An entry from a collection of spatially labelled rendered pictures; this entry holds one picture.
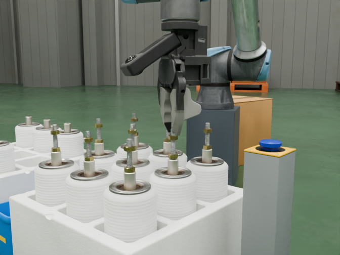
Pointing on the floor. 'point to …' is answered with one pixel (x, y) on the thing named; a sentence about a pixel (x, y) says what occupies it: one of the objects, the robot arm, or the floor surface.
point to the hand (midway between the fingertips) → (170, 127)
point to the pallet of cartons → (246, 87)
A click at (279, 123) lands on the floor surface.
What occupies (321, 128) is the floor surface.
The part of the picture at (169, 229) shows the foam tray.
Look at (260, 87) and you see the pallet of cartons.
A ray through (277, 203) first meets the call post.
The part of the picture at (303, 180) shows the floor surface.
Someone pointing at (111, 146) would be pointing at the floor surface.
